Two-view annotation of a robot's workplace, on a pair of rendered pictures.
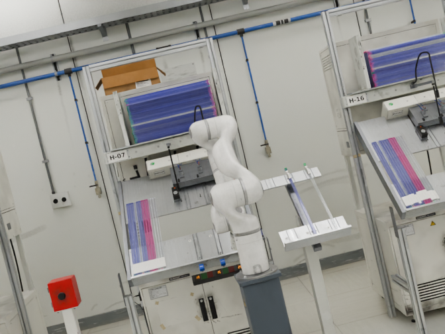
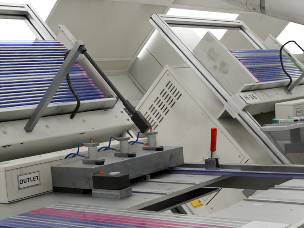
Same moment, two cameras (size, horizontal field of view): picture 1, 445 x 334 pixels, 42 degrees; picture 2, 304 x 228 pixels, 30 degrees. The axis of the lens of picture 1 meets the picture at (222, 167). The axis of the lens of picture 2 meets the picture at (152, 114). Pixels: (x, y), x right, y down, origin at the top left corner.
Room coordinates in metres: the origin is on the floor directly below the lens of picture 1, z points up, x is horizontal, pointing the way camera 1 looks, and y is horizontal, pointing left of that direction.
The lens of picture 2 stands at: (2.50, 1.13, 0.66)
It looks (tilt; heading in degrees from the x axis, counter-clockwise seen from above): 22 degrees up; 305
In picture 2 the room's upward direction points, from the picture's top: 40 degrees counter-clockwise
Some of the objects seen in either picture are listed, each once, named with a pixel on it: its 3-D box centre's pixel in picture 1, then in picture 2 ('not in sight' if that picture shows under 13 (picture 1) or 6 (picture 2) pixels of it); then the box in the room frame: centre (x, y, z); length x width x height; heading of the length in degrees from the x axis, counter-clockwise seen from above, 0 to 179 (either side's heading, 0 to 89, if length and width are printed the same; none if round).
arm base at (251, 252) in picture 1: (251, 252); not in sight; (2.52, -0.04, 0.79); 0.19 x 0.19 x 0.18
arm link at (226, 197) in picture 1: (233, 207); not in sight; (2.52, -0.01, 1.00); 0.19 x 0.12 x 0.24; 98
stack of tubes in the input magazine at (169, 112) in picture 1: (172, 112); (5, 87); (3.44, 0.21, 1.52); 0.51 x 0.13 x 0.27; 93
